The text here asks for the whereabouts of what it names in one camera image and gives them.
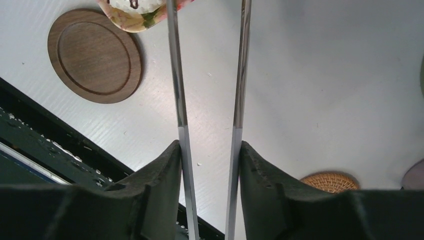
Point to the woven rattan coaster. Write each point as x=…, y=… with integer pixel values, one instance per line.
x=331, y=181

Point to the dark wooden coaster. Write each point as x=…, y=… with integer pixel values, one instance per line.
x=93, y=58

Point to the white chocolate-striped donut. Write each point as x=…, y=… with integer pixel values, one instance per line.
x=136, y=6

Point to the floral dessert tray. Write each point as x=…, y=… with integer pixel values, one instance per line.
x=133, y=22

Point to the silver metal tongs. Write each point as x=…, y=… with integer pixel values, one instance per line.
x=182, y=120

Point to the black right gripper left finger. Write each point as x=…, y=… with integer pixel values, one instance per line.
x=141, y=206

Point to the green three-tier stand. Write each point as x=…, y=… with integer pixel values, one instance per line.
x=421, y=77

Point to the purple mug black handle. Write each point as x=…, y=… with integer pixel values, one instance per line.
x=414, y=177

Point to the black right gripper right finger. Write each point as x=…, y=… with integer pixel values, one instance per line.
x=277, y=206

